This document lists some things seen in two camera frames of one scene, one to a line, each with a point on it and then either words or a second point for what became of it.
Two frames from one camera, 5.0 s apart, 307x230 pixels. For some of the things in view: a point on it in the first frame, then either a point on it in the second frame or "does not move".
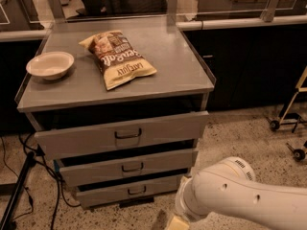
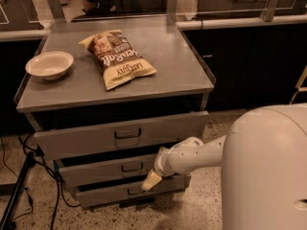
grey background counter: x=248 y=1 does not move
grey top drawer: x=63 y=143 does not move
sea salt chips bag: x=119 y=63 does not move
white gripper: x=184 y=205 -> x=160 y=164
